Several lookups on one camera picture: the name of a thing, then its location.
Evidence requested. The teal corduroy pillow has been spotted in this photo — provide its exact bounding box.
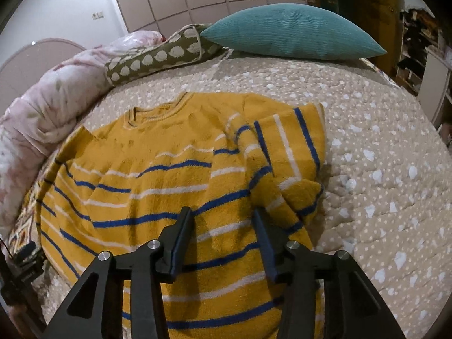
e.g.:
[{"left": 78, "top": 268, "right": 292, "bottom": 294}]
[{"left": 201, "top": 3, "right": 386, "bottom": 60}]

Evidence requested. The beige dotted quilt bedspread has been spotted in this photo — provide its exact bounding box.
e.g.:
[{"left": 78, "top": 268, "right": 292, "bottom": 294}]
[{"left": 86, "top": 51, "right": 451, "bottom": 338}]

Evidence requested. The wooden door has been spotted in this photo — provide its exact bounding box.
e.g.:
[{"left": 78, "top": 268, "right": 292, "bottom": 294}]
[{"left": 318, "top": 0, "right": 402, "bottom": 77}]

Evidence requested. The pink rounded headboard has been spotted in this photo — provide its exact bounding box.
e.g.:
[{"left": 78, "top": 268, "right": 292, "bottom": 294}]
[{"left": 0, "top": 38, "right": 85, "bottom": 115}]

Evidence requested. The olive dotted bolster pillow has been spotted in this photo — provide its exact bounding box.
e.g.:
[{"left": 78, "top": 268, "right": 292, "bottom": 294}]
[{"left": 105, "top": 24, "right": 223, "bottom": 86}]

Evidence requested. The yellow striped knit sweater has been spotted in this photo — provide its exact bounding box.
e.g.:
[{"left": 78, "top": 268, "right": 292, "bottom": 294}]
[{"left": 36, "top": 92, "right": 326, "bottom": 338}]

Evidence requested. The geometric patterned fleece blanket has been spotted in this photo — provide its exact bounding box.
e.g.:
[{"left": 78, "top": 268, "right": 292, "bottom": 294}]
[{"left": 8, "top": 199, "right": 41, "bottom": 255}]

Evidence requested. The pink floral fleece blanket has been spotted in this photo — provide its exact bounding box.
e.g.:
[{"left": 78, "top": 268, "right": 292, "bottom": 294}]
[{"left": 1, "top": 31, "right": 165, "bottom": 237}]

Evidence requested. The white shelf cabinet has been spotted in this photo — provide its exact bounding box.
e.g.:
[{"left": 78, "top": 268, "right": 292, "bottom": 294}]
[{"left": 396, "top": 8, "right": 451, "bottom": 129}]

